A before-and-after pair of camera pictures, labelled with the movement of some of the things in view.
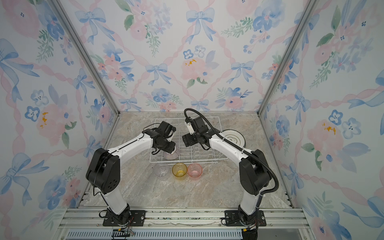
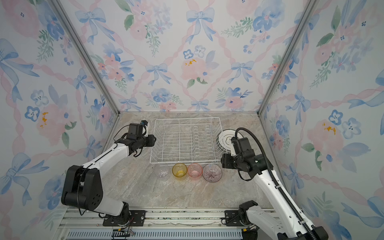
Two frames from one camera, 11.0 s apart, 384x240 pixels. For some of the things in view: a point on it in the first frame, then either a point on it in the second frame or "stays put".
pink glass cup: [194, 170] stays put
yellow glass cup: [179, 170] stays put
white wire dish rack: [192, 152] stays put
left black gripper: [171, 149] → [151, 140]
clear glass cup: [161, 171] stays put
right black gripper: [187, 139] → [226, 162]
